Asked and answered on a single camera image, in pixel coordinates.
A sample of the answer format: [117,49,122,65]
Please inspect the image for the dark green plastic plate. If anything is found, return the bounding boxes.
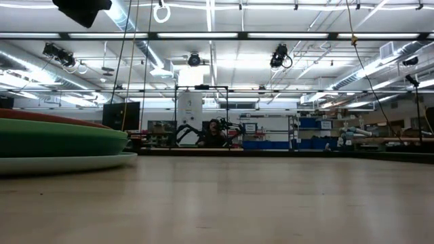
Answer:
[0,130,130,159]

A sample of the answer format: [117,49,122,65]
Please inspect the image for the person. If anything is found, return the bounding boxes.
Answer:
[197,118,228,148]

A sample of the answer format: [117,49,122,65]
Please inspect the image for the black background rig frame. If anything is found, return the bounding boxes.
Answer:
[174,84,230,150]

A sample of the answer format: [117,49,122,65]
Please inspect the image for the blue storage bins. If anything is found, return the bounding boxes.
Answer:
[241,116,340,150]

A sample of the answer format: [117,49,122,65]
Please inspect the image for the orange-red plastic plate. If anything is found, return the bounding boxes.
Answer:
[0,108,112,130]

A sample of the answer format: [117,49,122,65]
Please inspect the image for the white pillar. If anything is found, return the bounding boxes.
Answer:
[176,91,204,146]

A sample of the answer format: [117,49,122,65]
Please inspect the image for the black aluminium rig frame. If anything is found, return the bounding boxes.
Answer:
[0,30,434,165]

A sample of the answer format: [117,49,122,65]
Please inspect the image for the black monitor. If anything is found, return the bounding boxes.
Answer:
[102,101,141,131]

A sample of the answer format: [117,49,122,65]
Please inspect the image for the black ceiling camera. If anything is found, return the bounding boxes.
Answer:
[269,43,294,69]
[187,52,202,67]
[42,42,77,68]

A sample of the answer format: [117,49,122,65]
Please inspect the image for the large pale blue plate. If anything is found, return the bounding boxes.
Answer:
[0,151,138,176]

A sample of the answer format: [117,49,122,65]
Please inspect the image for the black microphone stand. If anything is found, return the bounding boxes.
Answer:
[404,74,425,144]

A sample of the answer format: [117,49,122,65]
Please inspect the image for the hanging black and yellow cable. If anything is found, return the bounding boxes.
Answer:
[344,0,405,144]

